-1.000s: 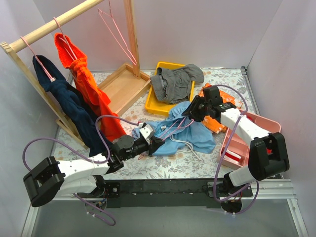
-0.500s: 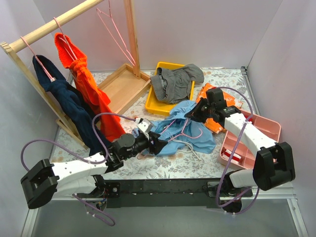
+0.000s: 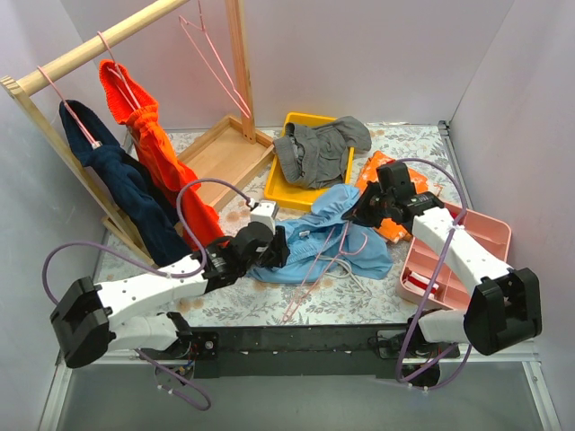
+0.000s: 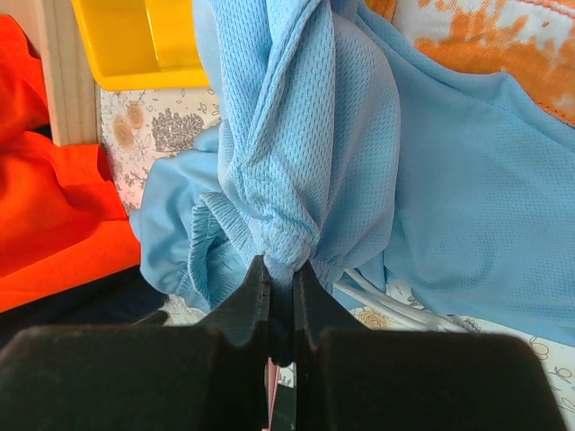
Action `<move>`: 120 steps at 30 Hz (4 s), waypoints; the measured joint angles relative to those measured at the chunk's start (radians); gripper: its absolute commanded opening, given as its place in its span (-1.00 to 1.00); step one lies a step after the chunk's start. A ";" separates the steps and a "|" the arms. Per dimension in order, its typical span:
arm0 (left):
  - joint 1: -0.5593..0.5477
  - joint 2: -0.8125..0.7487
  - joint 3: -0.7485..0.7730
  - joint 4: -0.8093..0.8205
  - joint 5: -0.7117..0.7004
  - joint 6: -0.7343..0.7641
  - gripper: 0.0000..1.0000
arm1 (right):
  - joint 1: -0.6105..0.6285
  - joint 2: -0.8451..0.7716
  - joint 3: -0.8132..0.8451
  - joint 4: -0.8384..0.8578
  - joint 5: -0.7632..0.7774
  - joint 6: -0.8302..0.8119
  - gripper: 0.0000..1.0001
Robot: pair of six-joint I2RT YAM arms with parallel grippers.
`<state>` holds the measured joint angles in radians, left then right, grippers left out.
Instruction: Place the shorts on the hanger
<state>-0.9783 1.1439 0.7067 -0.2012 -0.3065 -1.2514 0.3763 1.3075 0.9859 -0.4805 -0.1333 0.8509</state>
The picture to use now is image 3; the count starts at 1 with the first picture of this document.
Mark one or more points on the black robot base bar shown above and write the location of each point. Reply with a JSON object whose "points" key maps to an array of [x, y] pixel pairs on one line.
{"points": [[273, 351]]}

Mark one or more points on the grey shorts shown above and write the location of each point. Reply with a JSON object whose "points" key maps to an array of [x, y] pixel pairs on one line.
{"points": [[317, 158]]}

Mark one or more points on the bright orange garment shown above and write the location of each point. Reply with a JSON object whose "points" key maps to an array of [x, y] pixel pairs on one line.
{"points": [[155, 151]]}

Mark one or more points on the pink compartment organizer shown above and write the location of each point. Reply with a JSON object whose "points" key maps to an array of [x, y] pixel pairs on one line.
{"points": [[431, 269]]}

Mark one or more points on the pink hanger with navy garment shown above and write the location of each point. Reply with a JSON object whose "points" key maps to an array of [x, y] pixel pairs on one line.
{"points": [[92, 141]]}

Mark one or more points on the pink hanger with orange garment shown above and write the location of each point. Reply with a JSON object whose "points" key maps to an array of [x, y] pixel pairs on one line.
{"points": [[128, 94]]}

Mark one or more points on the navy blue garment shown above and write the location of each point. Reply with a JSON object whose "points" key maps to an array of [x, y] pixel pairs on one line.
{"points": [[121, 179]]}

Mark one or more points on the wooden clothes rack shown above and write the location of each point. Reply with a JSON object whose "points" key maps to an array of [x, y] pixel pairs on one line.
{"points": [[227, 156]]}

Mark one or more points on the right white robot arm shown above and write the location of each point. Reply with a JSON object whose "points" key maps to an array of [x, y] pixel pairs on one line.
{"points": [[505, 305]]}

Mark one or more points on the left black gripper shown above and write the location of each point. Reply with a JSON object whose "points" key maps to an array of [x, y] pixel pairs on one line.
{"points": [[276, 250]]}

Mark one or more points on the orange tie-dye shorts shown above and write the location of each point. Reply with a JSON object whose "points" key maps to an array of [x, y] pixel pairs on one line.
{"points": [[388, 229]]}

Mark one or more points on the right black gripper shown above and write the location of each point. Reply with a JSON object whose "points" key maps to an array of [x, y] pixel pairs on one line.
{"points": [[371, 205]]}

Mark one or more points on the red cloth front compartment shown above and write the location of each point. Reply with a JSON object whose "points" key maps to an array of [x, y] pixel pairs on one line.
{"points": [[416, 282]]}

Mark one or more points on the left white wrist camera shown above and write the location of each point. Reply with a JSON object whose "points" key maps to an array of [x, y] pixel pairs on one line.
{"points": [[264, 212]]}

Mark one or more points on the yellow plastic tray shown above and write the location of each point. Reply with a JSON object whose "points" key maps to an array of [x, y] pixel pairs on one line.
{"points": [[287, 195]]}

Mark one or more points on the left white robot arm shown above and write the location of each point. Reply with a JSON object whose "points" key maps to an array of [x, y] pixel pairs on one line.
{"points": [[93, 319]]}

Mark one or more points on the light blue shorts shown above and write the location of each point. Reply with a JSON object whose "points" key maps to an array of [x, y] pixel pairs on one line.
{"points": [[314, 239]]}

